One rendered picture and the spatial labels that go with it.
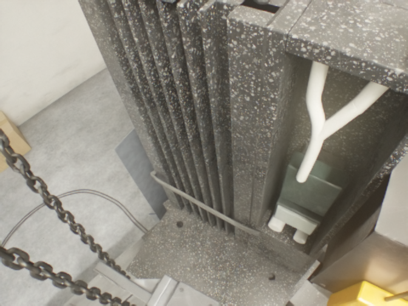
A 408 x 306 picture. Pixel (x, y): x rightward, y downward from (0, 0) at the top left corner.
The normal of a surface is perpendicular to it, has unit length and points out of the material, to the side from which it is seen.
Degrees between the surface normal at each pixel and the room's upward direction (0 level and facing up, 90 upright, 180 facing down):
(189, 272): 0
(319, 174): 0
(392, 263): 90
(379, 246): 90
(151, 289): 3
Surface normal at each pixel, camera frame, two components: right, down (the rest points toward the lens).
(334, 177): -0.07, -0.56
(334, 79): -0.52, 0.73
